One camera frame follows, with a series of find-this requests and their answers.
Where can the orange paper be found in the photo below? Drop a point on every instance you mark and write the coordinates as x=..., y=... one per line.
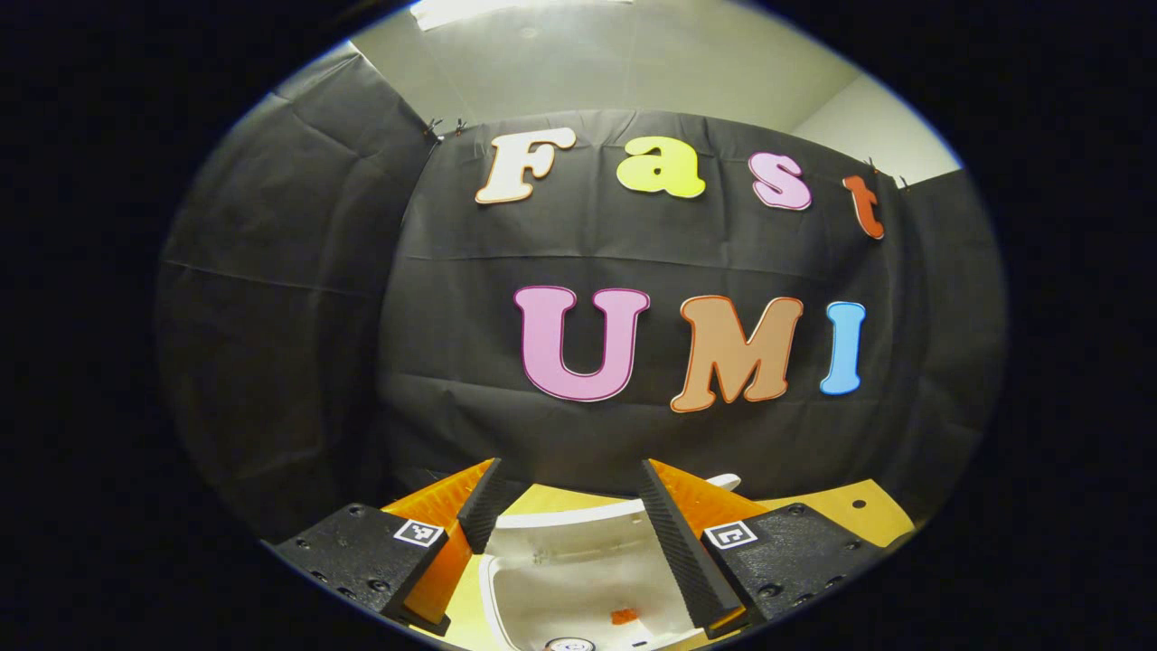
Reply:
x=624, y=617

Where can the ceiling light panel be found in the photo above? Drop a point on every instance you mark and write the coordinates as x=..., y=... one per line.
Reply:
x=506, y=11

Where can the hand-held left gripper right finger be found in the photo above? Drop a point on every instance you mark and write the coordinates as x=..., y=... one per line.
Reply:
x=678, y=551

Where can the black backdrop cloth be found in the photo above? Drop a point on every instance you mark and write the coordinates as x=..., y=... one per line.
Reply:
x=289, y=316

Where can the wooden desktop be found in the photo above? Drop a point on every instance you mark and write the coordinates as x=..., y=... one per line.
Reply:
x=832, y=515

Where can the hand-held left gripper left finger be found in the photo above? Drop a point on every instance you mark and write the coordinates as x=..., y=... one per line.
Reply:
x=484, y=511

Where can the white desktop garbage bin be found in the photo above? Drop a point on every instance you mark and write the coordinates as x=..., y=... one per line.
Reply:
x=578, y=588

